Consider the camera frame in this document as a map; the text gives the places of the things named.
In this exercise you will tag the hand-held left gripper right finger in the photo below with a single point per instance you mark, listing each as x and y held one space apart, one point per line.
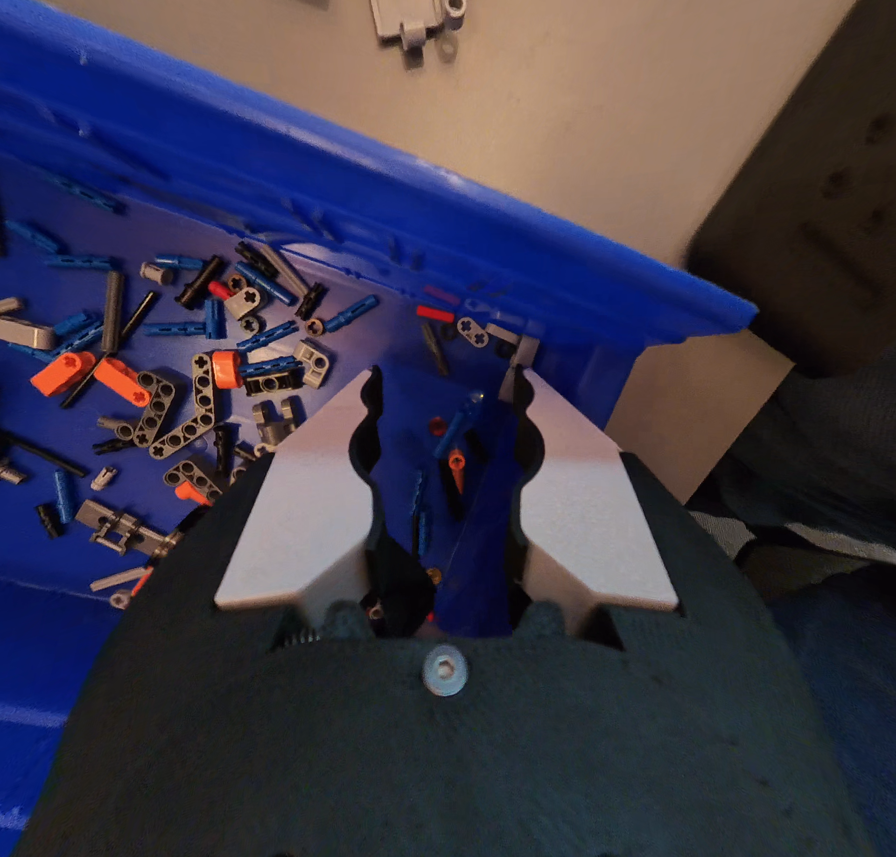
595 521

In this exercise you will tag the pile of small toy parts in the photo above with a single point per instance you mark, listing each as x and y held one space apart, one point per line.
122 379

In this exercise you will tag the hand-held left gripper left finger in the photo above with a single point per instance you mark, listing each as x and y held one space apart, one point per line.
308 507

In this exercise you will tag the blue plastic bin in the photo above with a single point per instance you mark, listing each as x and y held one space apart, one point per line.
280 171

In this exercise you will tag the dark blue cloth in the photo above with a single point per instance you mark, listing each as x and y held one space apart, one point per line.
826 451

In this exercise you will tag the light grey toy panel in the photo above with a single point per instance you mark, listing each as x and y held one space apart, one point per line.
413 3

